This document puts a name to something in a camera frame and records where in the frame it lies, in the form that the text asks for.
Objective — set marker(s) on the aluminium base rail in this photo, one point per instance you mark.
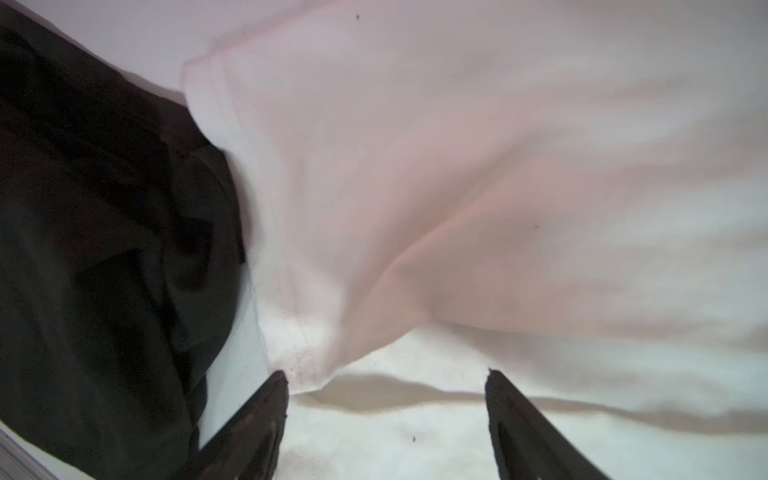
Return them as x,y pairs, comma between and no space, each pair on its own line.
20,460

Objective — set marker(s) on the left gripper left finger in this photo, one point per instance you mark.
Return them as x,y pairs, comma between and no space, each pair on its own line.
247,446

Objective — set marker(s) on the folded black t shirt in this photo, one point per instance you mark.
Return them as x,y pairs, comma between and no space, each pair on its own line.
121,256

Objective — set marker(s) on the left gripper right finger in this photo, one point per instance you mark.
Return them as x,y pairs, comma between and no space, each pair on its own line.
526,445

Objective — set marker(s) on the white t shirt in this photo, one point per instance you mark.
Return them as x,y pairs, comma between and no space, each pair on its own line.
573,193

